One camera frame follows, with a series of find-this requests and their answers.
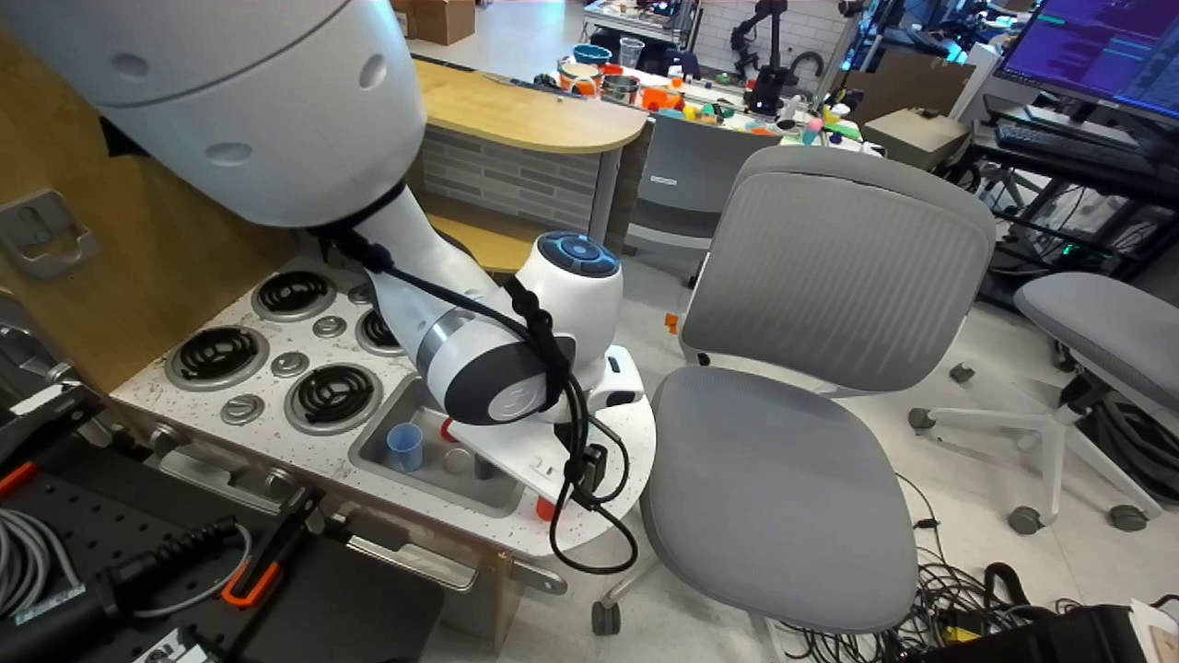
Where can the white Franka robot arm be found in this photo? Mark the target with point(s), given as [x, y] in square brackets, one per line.
[245, 113]

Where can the small clear cup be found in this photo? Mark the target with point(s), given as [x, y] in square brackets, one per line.
[458, 462]

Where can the small blue cup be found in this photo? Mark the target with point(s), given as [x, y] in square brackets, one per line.
[408, 442]

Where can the gray plastic chair back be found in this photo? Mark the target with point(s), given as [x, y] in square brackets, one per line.
[688, 178]

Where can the black coil toy burner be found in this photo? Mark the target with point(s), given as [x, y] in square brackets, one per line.
[214, 354]
[296, 296]
[373, 333]
[334, 397]

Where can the curved wooden top desk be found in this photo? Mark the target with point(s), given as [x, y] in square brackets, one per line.
[527, 114]

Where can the gray toy kitchen sink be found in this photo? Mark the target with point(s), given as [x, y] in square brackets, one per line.
[408, 485]

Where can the cluttered white table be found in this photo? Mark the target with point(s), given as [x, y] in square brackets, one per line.
[722, 120]

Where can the large gray office chair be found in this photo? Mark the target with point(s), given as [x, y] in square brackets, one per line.
[787, 491]

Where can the gray round stove knob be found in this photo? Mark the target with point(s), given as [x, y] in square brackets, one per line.
[242, 410]
[290, 364]
[329, 327]

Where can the brown cardboard box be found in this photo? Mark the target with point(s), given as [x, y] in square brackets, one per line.
[440, 19]

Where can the black perforated mounting board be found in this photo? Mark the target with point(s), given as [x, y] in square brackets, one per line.
[356, 614]

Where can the beige cardboard box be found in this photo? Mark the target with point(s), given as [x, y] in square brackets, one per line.
[914, 135]

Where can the wooden cabinet panel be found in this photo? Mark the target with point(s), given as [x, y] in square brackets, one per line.
[147, 260]

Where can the black equipment desk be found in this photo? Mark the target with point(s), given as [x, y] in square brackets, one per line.
[1068, 208]

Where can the gray chair with white base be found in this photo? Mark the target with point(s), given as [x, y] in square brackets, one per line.
[1106, 327]

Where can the black bag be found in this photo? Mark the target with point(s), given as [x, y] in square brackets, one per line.
[1043, 637]

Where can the computer monitor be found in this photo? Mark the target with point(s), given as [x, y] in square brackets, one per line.
[1106, 50]

